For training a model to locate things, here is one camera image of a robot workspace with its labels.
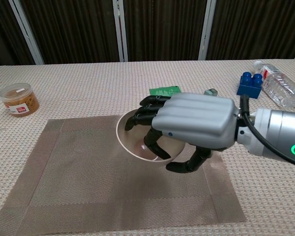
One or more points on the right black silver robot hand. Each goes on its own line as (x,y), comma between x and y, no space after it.
(196,118)

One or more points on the light brown bowl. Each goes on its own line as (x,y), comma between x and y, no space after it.
(135,145)

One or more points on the brown woven placemat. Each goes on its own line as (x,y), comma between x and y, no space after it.
(88,184)

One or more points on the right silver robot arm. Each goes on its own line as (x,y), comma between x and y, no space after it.
(277,132)

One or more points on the green foil sachet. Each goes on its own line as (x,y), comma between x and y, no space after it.
(162,91)

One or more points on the blue toy building brick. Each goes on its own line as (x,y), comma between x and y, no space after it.
(248,88)

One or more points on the clear plastic water bottle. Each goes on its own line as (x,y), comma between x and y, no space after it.
(280,86)

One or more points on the dark partition screen panel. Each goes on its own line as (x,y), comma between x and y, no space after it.
(2,32)
(164,29)
(255,29)
(73,32)

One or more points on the pink woven tablecloth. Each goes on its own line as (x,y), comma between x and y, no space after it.
(88,86)

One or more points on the clear jar of rubber bands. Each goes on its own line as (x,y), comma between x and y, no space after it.
(19,100)

